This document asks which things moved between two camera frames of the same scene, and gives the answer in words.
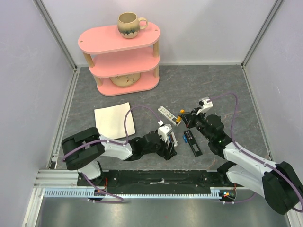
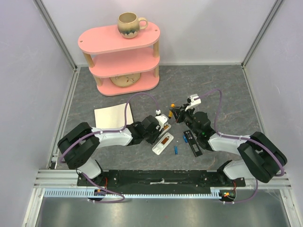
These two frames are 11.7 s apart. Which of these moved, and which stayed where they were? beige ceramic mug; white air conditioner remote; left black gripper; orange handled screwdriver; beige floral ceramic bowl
Moved: left black gripper; orange handled screwdriver; white air conditioner remote
Stayed: beige ceramic mug; beige floral ceramic bowl
